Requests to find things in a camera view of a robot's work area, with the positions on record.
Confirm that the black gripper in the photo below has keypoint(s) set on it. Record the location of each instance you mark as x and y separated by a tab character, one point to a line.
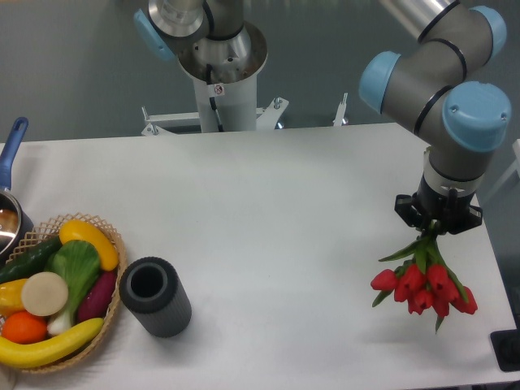
428	210

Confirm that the red tulip bouquet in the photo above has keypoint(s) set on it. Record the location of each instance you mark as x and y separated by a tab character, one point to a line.
423	281

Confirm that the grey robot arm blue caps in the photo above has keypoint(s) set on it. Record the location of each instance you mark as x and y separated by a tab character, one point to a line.
429	93

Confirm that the dark grey ribbed vase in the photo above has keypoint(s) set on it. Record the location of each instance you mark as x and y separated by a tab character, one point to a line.
151	290

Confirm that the black device at edge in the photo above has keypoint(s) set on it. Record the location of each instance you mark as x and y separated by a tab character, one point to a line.
506	349

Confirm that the purple eggplant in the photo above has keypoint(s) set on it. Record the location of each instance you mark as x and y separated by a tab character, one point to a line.
96	303

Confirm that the green bok choy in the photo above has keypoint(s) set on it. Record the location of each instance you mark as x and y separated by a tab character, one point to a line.
78	263

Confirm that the beige round disc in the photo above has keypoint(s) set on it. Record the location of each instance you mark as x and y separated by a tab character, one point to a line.
44	294

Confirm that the woven wicker basket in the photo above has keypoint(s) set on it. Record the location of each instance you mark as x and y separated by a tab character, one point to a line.
49	229

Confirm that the green cucumber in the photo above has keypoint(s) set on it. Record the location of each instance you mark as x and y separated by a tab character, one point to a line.
31	261

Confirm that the orange fruit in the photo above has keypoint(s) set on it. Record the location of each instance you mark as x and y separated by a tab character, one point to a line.
24	328

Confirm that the yellow pepper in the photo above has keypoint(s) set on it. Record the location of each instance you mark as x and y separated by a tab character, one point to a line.
10	297

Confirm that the yellow banana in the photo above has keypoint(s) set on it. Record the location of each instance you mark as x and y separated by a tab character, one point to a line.
43	353

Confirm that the white frame foot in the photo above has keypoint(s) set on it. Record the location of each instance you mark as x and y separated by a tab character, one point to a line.
340	116

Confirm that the white frame bracket right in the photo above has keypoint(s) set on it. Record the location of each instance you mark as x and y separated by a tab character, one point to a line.
270	117

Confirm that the white frame bracket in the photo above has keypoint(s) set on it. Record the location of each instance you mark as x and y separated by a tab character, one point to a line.
270	117
167	124

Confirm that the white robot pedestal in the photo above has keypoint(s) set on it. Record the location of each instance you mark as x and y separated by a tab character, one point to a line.
224	76

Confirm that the white frame bracket left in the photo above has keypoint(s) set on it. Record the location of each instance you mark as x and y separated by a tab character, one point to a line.
167	124

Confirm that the blue handled saucepan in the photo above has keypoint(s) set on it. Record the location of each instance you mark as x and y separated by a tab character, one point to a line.
14	221

